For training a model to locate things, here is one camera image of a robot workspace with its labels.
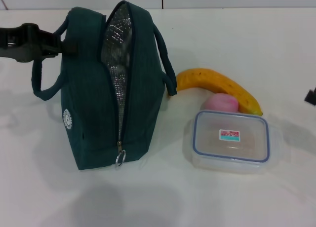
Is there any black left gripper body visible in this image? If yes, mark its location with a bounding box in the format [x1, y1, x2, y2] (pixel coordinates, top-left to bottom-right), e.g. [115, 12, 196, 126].
[0, 23, 44, 63]

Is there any dark green lunch bag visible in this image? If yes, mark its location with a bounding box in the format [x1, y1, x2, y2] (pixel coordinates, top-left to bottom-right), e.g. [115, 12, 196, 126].
[32, 0, 178, 171]

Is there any yellow banana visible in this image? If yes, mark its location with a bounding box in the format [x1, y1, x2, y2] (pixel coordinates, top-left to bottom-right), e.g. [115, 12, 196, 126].
[176, 68, 264, 116]

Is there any pink peach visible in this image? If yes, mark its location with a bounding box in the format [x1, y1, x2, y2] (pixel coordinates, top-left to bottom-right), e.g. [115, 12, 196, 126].
[203, 93, 239, 113]

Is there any clear plastic food container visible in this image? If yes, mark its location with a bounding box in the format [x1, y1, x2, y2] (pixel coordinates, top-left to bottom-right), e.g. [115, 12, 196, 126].
[182, 110, 279, 175]

